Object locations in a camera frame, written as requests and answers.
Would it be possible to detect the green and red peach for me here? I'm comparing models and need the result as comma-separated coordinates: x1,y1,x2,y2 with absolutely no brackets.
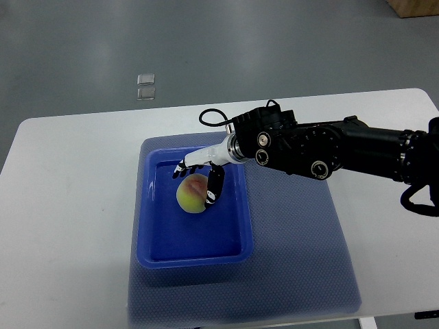
176,173,208,214

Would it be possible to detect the blue grey mesh mat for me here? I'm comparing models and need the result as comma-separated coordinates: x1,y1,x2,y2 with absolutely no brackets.
128,132,361,328

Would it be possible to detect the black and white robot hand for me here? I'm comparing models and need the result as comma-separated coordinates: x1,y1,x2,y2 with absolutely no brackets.
172,134,241,209

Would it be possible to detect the white table leg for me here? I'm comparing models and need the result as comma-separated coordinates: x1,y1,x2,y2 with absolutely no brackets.
358,317,378,329

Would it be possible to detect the lower metal floor plate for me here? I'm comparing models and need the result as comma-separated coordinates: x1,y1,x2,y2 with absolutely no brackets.
137,86,156,100

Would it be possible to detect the upper metal floor plate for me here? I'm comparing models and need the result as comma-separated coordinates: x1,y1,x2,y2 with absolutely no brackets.
137,73,155,85

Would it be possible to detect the blue plastic tray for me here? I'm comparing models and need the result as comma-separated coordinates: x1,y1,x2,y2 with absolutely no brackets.
136,147,254,269

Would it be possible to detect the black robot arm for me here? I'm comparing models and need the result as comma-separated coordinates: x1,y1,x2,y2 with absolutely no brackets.
220,100,438,217

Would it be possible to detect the brown wooden box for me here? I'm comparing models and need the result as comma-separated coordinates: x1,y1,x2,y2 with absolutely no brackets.
387,0,438,19

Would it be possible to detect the metal floor plate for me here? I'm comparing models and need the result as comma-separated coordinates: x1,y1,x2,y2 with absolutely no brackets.
137,73,155,85
137,86,156,100

